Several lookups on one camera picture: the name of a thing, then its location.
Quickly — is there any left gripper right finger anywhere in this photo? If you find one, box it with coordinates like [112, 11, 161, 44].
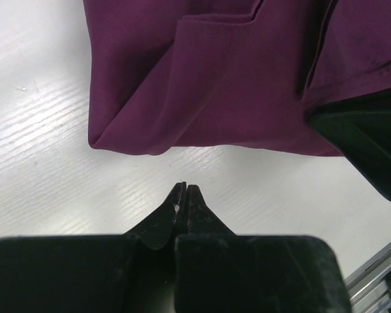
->
[174, 185, 351, 312]

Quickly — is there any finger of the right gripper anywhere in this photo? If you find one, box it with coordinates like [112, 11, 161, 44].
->
[308, 89, 391, 201]

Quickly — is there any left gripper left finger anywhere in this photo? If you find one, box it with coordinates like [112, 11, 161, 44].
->
[0, 183, 186, 312]

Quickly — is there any purple surgical cloth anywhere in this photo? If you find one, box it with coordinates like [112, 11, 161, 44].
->
[83, 1, 391, 157]

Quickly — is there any aluminium front rail frame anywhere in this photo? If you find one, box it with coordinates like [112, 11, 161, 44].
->
[345, 242, 391, 313]

